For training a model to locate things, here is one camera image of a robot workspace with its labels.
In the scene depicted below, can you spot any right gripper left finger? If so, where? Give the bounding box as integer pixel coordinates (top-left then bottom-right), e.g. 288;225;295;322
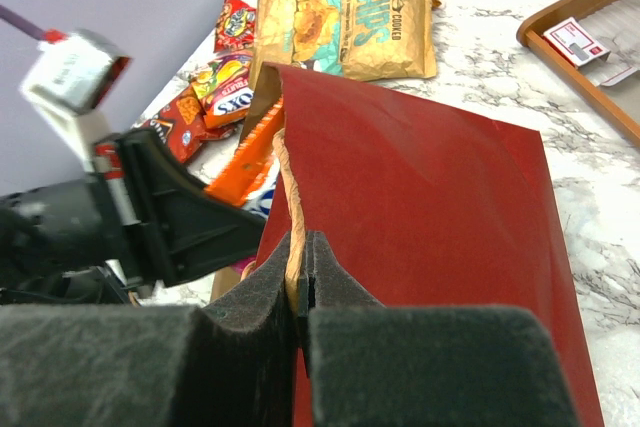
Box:
1;238;295;426

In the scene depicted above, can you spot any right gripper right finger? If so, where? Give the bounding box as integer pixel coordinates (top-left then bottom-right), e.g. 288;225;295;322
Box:
300;231;579;426

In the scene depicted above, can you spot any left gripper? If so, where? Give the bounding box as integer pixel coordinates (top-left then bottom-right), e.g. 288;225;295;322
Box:
1;128;265;289

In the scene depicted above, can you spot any red doritos chip bag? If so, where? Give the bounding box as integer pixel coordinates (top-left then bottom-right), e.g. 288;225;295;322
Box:
140;86;236;164

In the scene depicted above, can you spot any colourful orange candy bag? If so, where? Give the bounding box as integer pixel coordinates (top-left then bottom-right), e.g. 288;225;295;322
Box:
191;49;253;129

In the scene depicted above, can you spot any red brown paper bag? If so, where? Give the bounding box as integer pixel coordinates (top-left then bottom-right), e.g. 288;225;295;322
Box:
248;66;604;426

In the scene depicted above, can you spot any red cheez-it snack bag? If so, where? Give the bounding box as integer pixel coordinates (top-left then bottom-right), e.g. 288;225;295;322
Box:
214;0;256;52

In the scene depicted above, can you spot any gold foil snack bag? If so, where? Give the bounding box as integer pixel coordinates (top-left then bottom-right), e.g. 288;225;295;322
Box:
250;0;437;85

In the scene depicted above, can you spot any red white small box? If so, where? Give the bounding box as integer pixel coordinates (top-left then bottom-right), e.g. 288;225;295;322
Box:
543;17;610;68

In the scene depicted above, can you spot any wooden shelf rack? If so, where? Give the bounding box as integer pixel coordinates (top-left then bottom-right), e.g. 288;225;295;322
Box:
517;0;639;145

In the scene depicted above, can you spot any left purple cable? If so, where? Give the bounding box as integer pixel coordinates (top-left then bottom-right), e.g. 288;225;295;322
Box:
0;4;49;43

